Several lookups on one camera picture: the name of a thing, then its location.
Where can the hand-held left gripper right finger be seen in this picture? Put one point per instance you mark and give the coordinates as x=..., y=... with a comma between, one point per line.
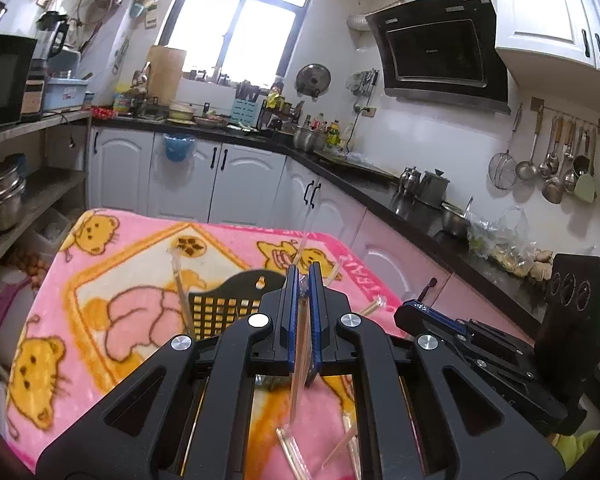
x=316, y=310

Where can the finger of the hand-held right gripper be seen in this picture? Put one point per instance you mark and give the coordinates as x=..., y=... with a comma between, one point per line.
x=440, y=320
x=430, y=335

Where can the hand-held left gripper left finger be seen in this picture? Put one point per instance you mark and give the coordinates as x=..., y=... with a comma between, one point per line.
x=292, y=310

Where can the chopstick pair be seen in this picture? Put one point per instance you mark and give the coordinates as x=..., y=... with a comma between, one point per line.
x=179, y=280
x=337, y=270
x=297, y=395
x=372, y=306

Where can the dark green utensil holder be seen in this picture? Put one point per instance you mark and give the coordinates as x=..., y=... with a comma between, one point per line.
x=240, y=280

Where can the ginger roots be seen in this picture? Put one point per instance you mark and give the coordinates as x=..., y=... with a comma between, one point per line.
x=535, y=266

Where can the small steel pot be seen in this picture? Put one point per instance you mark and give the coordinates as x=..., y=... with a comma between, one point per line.
x=455, y=221

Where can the plastic bag of vegetables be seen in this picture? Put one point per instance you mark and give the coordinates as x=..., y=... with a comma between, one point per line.
x=502, y=240

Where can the row of hanging ladles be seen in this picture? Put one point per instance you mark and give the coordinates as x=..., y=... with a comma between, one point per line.
x=552, y=190

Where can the green spatula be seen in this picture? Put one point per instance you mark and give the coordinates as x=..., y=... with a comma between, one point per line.
x=586, y=187

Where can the black kitchen countertop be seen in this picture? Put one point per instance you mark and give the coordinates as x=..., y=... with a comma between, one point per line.
x=380, y=200

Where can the steel kettle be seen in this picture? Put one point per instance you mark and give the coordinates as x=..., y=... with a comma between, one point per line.
x=435, y=189

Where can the green shirt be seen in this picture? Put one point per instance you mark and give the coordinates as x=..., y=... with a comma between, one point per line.
x=577, y=447

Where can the steel teapot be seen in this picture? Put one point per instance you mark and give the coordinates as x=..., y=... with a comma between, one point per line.
x=410, y=181

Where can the pink printed blanket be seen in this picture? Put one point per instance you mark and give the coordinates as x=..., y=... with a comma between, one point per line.
x=130, y=320

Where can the steel stock pot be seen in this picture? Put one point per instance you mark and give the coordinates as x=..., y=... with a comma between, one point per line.
x=310, y=139

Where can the yellow oil bottle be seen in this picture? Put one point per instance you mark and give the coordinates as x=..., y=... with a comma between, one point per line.
x=334, y=135

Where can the blue hanging bin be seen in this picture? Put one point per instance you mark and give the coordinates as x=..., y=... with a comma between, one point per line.
x=179, y=147

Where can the light blue knife block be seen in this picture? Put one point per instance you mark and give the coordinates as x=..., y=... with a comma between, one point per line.
x=246, y=114

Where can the spice rack with bottles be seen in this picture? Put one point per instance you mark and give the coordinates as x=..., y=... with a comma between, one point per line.
x=285, y=107

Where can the white base cabinets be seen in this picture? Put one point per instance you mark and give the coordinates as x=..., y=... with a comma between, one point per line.
x=130, y=170

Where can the cream ceramic pot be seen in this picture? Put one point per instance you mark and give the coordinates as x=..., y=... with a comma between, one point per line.
x=182, y=112

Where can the steel pot lid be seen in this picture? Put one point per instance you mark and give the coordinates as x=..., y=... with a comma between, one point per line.
x=312, y=80

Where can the wooden cutting board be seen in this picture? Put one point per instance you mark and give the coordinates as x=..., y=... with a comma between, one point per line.
x=166, y=77

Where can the black range hood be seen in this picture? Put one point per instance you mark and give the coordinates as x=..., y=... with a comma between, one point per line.
x=440, y=50

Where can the red packet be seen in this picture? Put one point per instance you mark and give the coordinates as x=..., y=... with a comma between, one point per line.
x=102, y=111

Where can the steel faucet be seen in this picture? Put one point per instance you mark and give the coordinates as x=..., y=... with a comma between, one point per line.
x=144, y=74

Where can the grey storage shelf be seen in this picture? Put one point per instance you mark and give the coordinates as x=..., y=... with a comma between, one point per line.
x=30, y=195

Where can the dark framed window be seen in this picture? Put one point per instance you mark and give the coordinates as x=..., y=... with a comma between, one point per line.
x=205, y=15

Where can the stack of steel pots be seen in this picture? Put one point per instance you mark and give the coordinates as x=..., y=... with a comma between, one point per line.
x=5, y=200

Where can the blue dish drainer box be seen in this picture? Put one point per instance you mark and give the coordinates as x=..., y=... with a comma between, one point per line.
x=67, y=95

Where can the wood pattern appliance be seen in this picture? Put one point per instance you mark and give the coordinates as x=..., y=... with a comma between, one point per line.
x=32, y=100

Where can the black blender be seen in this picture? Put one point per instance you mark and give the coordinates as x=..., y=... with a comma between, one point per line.
x=50, y=40

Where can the black microwave oven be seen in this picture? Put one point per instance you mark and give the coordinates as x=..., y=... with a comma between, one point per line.
x=0, y=80

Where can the wall socket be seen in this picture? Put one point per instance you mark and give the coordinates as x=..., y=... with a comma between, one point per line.
x=370, y=112

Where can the silver exhaust duct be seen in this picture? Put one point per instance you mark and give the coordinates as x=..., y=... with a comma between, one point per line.
x=359, y=21

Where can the white wall cabinet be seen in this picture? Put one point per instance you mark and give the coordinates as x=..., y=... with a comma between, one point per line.
x=545, y=10

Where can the teal wall holder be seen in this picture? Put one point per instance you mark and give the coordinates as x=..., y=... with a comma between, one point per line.
x=140, y=10

